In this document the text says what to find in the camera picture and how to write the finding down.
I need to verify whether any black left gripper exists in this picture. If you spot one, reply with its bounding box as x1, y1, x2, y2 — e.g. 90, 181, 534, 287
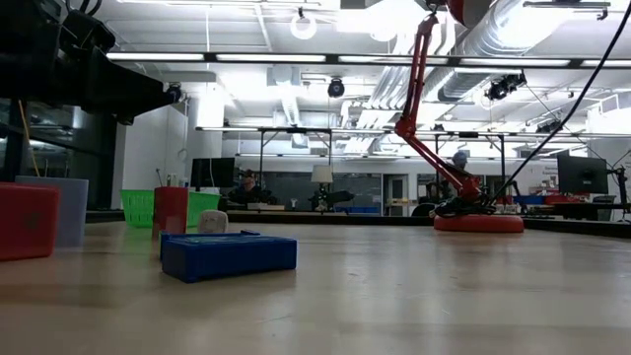
51, 7, 168, 125

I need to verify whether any green plastic basket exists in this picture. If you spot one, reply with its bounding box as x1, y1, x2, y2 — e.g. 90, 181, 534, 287
119, 188, 222, 230

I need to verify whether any light blue wall charger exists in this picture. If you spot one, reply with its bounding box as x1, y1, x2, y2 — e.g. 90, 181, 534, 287
14, 175, 91, 249

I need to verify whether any pink white wall charger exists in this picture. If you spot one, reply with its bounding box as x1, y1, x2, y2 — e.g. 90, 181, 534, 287
197, 209, 230, 235

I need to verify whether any large red wall charger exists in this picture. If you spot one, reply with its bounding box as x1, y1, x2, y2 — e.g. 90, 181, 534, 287
0, 181, 61, 262

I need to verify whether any bright blue box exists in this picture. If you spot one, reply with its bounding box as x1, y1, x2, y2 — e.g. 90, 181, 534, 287
158, 229, 262, 261

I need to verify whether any dark blue box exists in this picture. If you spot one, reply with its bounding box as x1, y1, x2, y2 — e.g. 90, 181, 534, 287
160, 233, 299, 284

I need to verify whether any black computer monitor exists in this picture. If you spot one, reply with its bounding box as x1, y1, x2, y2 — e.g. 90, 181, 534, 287
190, 157, 237, 189
557, 155, 609, 195

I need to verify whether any round ceiling light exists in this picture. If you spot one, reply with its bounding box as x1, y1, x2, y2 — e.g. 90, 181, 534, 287
289, 12, 318, 41

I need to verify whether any white shade table lamp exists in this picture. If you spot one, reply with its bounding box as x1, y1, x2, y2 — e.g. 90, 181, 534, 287
310, 165, 335, 211

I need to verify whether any red desk lamp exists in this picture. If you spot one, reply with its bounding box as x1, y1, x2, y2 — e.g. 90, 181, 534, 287
396, 0, 525, 234

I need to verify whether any silver ventilation duct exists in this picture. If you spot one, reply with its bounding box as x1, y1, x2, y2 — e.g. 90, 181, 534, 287
438, 0, 568, 103

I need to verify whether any black hanging camera rig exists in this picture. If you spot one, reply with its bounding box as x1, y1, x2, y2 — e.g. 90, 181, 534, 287
485, 72, 527, 103

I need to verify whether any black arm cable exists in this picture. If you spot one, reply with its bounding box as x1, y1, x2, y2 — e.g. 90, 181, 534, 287
490, 0, 631, 203

